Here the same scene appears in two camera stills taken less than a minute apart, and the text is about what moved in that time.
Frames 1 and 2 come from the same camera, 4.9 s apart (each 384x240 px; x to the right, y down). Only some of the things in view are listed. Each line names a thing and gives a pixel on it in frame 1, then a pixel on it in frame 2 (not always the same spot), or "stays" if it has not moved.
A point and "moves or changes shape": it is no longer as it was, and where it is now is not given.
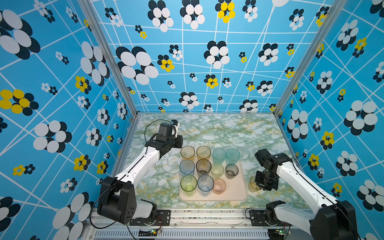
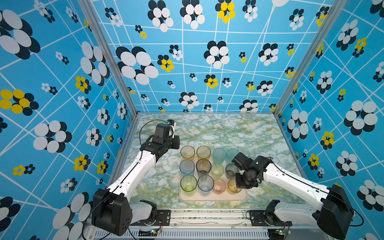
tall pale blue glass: [205, 184] stays
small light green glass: [217, 170] stays
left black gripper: [179, 138] stays
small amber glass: [252, 185] moves or changes shape
